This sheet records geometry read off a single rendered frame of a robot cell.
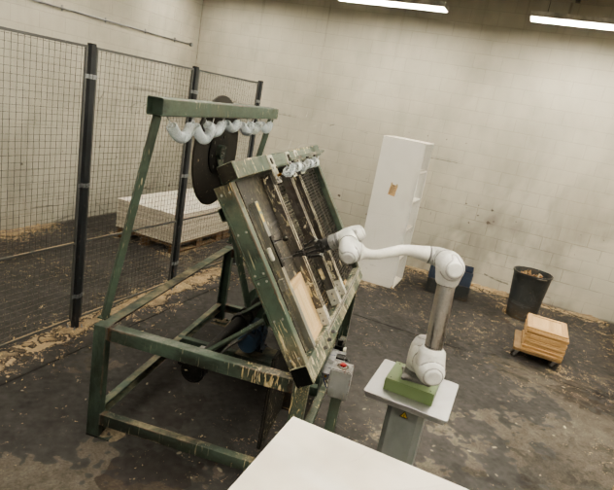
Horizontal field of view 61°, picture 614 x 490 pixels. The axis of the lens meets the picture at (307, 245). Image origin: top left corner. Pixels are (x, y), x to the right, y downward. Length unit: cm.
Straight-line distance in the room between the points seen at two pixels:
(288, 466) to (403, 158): 647
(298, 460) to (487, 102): 780
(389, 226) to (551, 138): 270
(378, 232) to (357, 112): 236
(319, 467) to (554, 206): 774
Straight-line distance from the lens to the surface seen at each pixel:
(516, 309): 766
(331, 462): 95
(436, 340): 304
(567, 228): 853
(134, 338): 339
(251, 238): 287
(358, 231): 295
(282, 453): 95
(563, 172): 845
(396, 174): 724
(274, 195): 343
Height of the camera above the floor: 232
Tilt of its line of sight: 15 degrees down
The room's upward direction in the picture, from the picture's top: 10 degrees clockwise
